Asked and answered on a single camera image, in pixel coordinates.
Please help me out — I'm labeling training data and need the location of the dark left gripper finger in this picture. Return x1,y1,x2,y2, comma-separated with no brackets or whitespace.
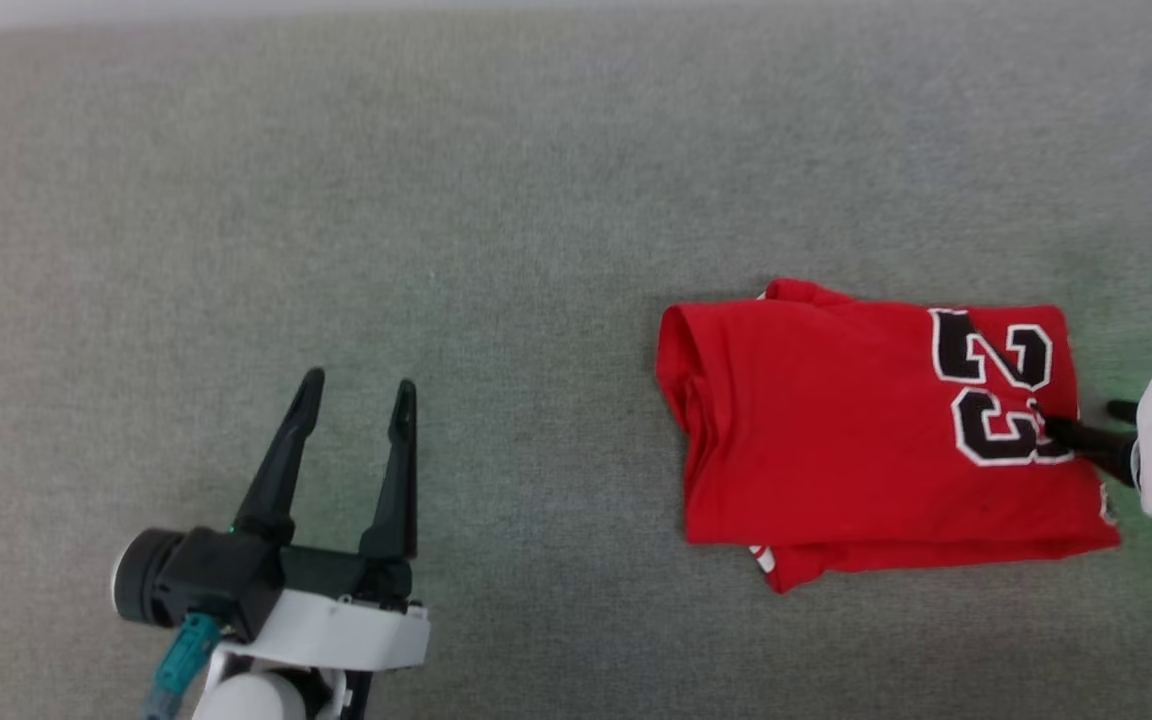
359,378,419,561
234,366,327,548

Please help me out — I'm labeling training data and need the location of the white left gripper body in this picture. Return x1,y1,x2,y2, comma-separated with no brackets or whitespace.
220,545,432,673

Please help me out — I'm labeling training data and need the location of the red basketball jersey white trim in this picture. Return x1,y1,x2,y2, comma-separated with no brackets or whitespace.
655,277,1125,595

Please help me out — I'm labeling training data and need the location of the grey-green fabric sofa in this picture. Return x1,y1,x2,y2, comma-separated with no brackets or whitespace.
0,0,1152,720

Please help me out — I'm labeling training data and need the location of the teal cable connector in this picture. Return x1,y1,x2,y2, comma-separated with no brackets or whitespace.
139,612,223,720

